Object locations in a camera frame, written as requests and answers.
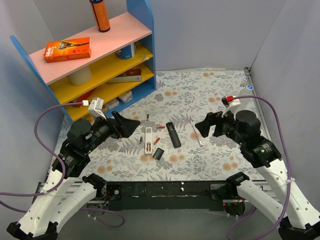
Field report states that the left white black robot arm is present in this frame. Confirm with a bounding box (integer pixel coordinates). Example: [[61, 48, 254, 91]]
[[7, 111, 141, 240]]

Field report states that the small screwdriver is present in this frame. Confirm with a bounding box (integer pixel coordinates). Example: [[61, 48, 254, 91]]
[[191, 124, 204, 148]]

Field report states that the floral table mat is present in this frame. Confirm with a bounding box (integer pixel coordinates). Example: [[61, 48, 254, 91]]
[[81, 70, 262, 181]]

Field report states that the clear plastic bottle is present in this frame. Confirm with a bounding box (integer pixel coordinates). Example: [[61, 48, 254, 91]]
[[238, 84, 254, 111]]

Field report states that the purple cable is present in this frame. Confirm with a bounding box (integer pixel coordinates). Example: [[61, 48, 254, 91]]
[[0, 100, 125, 228], [226, 95, 293, 240]]

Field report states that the blue pink yellow shelf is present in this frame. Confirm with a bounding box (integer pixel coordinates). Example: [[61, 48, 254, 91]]
[[10, 0, 157, 112]]

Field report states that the blue white can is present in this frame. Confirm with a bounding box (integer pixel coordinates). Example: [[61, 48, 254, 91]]
[[114, 42, 137, 60]]

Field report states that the black remote control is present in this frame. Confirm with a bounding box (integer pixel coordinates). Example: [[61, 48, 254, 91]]
[[166, 122, 182, 148]]

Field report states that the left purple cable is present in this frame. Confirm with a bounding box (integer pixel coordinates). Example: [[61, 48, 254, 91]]
[[0, 100, 125, 228]]

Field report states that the red box lower shelf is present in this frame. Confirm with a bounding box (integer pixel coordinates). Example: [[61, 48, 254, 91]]
[[69, 89, 95, 108]]

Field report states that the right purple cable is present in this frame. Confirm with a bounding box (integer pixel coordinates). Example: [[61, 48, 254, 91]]
[[226, 95, 293, 240]]

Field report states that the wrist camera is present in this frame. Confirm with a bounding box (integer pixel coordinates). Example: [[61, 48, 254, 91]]
[[82, 97, 107, 120], [221, 95, 241, 118]]

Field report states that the orange yellow AAA battery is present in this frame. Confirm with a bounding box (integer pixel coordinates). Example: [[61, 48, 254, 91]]
[[153, 137, 161, 145]]

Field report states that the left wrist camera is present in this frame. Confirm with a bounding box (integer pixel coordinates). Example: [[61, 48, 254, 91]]
[[82, 97, 107, 120]]

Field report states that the red white flat box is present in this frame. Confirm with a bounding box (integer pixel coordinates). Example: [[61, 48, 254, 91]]
[[106, 68, 142, 84]]

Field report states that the black battery cover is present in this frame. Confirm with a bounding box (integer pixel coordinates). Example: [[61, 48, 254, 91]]
[[152, 147, 165, 160]]

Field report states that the orange razor box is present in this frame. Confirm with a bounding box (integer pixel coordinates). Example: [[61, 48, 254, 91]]
[[42, 37, 92, 63]]

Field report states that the orange cylindrical bottle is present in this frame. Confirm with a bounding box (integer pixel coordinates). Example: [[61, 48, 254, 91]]
[[89, 0, 111, 33]]

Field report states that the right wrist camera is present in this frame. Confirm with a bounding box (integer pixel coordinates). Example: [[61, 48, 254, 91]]
[[221, 95, 241, 118]]

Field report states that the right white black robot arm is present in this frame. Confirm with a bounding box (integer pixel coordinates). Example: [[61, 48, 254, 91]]
[[195, 110, 320, 240]]

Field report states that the small white box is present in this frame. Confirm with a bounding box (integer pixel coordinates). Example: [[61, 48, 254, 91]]
[[117, 90, 133, 104]]

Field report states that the white paper roll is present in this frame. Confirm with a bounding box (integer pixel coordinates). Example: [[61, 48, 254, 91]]
[[67, 66, 92, 86]]

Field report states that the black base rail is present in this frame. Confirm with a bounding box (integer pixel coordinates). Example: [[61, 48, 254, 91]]
[[77, 179, 258, 213]]

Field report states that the white remote control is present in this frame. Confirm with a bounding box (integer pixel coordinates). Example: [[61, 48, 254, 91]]
[[144, 127, 153, 155]]

